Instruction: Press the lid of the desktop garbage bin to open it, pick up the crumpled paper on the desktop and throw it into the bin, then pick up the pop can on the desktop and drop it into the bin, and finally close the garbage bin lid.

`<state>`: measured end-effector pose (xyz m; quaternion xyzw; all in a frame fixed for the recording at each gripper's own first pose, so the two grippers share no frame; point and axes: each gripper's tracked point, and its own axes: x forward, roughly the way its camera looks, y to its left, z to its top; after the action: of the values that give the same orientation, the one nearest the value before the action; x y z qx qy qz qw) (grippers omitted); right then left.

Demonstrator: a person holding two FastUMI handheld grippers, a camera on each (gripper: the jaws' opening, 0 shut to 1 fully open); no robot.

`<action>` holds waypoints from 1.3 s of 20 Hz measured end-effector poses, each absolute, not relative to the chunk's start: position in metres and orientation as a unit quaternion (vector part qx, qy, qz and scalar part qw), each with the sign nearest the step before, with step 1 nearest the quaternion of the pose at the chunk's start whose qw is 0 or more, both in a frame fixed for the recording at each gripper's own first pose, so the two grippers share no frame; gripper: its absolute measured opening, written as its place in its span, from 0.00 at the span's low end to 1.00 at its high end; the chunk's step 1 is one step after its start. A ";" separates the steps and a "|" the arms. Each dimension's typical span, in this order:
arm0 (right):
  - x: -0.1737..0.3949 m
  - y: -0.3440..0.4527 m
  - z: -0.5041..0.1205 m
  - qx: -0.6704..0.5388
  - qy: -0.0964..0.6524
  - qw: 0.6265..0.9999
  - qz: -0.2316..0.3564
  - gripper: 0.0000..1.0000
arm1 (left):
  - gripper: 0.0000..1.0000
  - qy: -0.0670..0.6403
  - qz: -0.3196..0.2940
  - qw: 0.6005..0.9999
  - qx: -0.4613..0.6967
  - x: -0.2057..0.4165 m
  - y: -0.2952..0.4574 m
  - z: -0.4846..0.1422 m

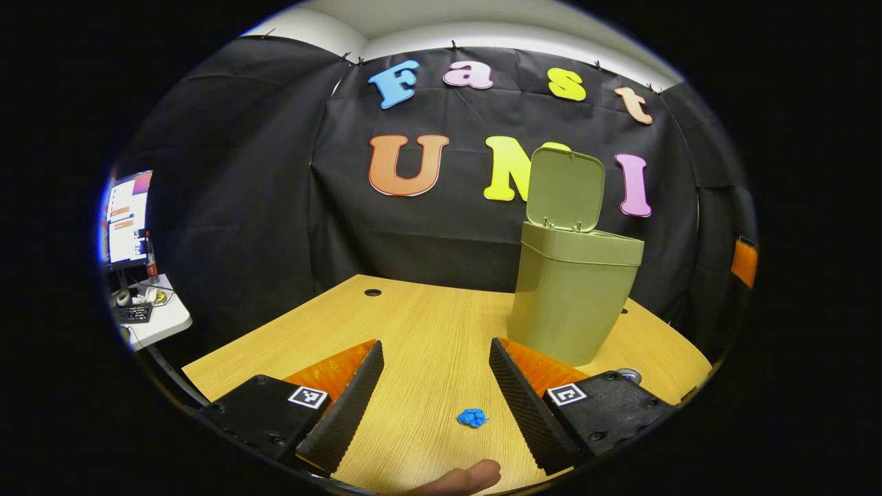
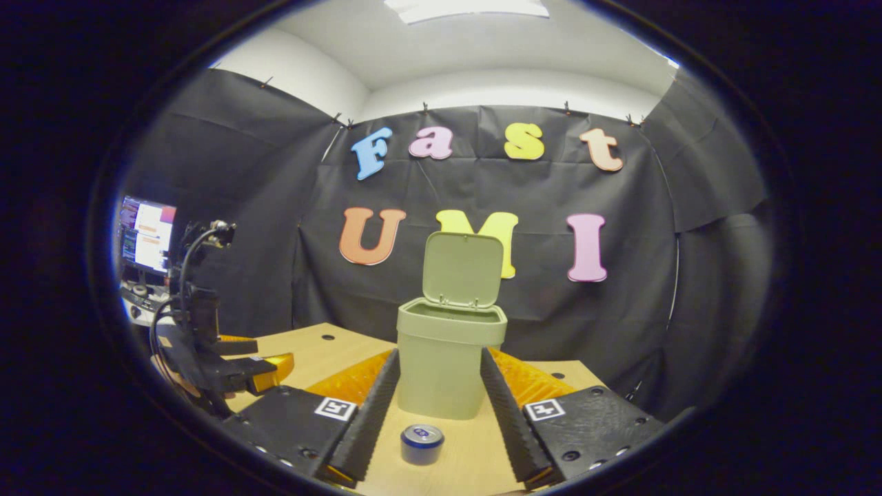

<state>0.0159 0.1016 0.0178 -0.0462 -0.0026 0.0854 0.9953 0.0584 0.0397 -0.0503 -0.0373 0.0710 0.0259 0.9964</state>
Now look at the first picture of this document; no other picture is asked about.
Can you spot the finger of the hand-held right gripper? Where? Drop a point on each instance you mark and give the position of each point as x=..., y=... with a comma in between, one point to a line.
x=744, y=262

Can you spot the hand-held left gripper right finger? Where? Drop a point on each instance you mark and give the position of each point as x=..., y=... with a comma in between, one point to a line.
x=524, y=406

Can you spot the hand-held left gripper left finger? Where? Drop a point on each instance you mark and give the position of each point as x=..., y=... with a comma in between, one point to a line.
x=351, y=403

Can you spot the blue paper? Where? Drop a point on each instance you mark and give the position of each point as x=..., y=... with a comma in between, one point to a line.
x=473, y=417

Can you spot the blue pop can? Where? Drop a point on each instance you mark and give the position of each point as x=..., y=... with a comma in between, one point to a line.
x=629, y=375

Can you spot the green desktop garbage bin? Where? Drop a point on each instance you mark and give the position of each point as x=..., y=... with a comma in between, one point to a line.
x=572, y=296

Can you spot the wooden desktop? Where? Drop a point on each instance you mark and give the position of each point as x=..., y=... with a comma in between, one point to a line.
x=413, y=331

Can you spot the white side table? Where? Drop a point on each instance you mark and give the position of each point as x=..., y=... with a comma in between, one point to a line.
x=169, y=324

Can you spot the black backdrop cloth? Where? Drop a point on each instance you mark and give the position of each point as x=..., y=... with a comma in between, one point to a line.
x=241, y=207

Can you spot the red bottle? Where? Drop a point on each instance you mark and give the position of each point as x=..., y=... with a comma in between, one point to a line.
x=151, y=258

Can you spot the tape roll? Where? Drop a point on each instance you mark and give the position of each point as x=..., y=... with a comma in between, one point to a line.
x=122, y=297

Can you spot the computer monitor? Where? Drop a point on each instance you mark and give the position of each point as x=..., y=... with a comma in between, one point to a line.
x=127, y=220

